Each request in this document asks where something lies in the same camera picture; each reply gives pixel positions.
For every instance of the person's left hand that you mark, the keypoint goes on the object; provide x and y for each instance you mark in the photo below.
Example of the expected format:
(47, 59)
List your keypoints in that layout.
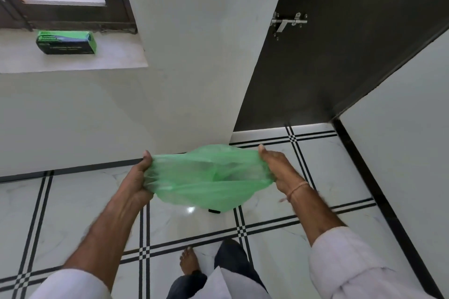
(135, 186)

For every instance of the person's right hand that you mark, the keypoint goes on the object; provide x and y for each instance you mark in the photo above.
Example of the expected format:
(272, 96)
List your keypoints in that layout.
(282, 172)

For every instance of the green plastic garbage bag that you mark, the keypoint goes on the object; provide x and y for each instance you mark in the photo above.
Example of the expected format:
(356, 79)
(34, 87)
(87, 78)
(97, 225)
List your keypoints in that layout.
(210, 176)

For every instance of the black pedal trash bin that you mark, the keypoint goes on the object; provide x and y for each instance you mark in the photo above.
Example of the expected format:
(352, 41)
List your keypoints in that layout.
(214, 210)

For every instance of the green garbage bag box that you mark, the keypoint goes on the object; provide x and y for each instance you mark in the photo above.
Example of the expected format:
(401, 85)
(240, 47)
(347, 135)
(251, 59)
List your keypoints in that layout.
(66, 43)

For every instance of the person's left forearm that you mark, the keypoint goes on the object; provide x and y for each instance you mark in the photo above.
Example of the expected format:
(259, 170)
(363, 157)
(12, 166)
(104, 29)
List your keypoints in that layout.
(105, 232)

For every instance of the person's right forearm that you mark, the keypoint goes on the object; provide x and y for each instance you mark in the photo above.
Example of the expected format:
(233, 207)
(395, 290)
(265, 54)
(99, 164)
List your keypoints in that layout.
(315, 218)

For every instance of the person's left foot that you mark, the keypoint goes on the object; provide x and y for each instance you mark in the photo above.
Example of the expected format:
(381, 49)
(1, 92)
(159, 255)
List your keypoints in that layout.
(189, 260)

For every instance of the pink thread wrist band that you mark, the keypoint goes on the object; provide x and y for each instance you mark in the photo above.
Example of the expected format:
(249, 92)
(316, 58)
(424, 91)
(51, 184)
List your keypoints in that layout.
(298, 188)

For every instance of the dark trousers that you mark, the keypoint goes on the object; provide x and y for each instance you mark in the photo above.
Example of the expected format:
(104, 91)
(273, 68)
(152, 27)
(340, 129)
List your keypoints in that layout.
(235, 256)

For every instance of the dark brown door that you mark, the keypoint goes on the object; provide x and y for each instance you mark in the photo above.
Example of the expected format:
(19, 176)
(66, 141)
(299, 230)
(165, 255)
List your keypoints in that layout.
(315, 74)

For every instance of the white marble window sill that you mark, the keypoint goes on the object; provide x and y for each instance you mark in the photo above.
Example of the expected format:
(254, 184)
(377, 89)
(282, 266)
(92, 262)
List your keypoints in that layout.
(52, 62)

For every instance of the steel door bolt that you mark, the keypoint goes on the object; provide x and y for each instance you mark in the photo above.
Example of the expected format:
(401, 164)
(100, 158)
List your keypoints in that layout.
(287, 22)

